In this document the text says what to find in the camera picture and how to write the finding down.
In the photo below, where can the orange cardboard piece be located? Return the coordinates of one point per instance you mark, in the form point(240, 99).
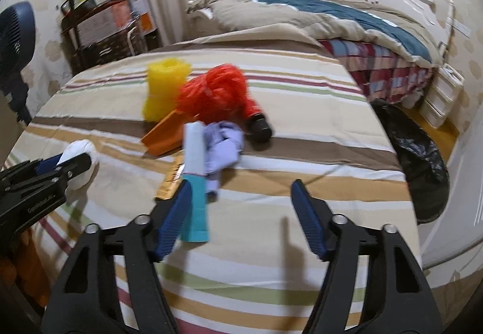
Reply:
point(167, 135)

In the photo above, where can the dark blue fan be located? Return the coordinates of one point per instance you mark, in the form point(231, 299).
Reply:
point(17, 50)

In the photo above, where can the plaid bed sheet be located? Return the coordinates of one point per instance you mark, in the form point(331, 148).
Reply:
point(379, 72)

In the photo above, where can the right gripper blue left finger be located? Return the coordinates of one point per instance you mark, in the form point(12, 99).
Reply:
point(168, 218)

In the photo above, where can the black lined trash bin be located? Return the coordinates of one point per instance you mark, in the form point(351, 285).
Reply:
point(425, 170)

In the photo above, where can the black hand trolley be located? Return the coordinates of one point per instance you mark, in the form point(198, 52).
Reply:
point(74, 11)

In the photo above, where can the red foam fruit net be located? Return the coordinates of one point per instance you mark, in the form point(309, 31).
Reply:
point(217, 95)

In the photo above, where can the beige and blue duvet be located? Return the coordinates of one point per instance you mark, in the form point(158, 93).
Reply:
point(325, 20)

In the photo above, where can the gold snack wrapper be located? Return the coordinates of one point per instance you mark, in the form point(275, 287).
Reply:
point(170, 183)

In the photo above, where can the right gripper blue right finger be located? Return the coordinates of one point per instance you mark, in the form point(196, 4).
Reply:
point(313, 215)

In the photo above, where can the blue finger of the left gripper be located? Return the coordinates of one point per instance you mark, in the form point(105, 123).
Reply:
point(74, 172)
point(47, 165)

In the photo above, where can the yellow foam fruit net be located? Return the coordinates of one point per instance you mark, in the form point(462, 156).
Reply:
point(164, 78)

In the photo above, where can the white tissue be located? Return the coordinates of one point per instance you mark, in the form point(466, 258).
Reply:
point(78, 147)

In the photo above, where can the white plastic drawer unit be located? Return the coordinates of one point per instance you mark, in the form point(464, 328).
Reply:
point(441, 96)

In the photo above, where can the striped table cloth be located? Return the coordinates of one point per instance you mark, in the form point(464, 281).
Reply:
point(256, 274)

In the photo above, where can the crumpled purple paper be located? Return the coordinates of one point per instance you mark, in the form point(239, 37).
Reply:
point(224, 142)

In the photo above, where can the white wardrobe door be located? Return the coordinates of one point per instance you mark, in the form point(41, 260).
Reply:
point(459, 228)

